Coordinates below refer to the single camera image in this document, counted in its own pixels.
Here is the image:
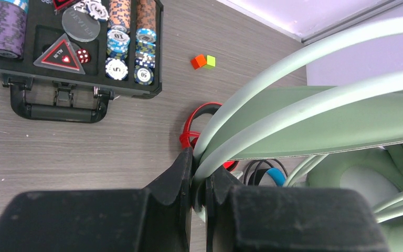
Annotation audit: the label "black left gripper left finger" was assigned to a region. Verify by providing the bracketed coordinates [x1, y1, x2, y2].
[0, 148, 193, 251]

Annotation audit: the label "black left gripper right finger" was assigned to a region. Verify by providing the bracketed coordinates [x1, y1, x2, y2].
[205, 169, 389, 251]

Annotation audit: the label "black blue headphones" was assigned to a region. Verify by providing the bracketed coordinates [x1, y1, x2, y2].
[243, 159, 288, 187]

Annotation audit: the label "red headphones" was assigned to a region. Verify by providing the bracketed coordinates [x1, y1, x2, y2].
[179, 102, 240, 173]

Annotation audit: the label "mint green headphones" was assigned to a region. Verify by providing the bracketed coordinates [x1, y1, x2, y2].
[191, 17, 403, 251]

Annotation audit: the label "blue yellow poker chip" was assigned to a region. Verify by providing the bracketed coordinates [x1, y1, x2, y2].
[134, 65, 154, 86]

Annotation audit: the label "white poker chip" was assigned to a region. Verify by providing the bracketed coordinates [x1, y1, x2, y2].
[105, 58, 129, 80]

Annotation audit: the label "orange green cube block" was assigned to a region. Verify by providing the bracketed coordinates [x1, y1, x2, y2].
[190, 55, 216, 70]

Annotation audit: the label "red dice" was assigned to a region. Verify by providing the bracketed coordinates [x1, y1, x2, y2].
[76, 49, 91, 64]

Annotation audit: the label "black poker chip case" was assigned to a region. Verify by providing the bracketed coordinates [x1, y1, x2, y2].
[0, 1, 164, 123]

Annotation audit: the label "red triangular dealer button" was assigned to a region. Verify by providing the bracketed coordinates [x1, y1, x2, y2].
[33, 33, 86, 75]

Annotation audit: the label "orange poker chip stack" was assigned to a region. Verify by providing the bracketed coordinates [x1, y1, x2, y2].
[108, 0, 131, 34]

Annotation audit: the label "brown poker chip stack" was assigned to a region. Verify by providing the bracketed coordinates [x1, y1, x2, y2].
[136, 0, 156, 32]

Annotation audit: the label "grey round disc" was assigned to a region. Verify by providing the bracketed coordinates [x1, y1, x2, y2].
[61, 7, 100, 43]

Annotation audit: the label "purple poker chip stack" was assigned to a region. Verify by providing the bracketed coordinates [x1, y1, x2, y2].
[0, 1, 28, 59]

